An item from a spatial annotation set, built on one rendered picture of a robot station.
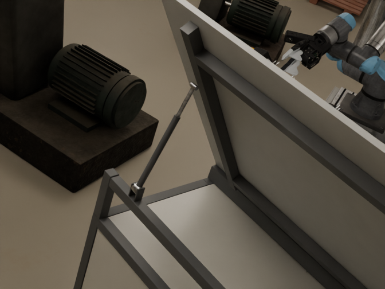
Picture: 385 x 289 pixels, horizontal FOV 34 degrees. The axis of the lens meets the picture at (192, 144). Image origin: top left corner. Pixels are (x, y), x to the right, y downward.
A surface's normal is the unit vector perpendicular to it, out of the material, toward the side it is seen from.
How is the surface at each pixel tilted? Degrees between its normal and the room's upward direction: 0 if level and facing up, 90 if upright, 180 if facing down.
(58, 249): 0
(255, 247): 0
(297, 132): 36
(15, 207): 0
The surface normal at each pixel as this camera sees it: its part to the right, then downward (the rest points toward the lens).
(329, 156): -0.20, -0.54
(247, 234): 0.28, -0.80
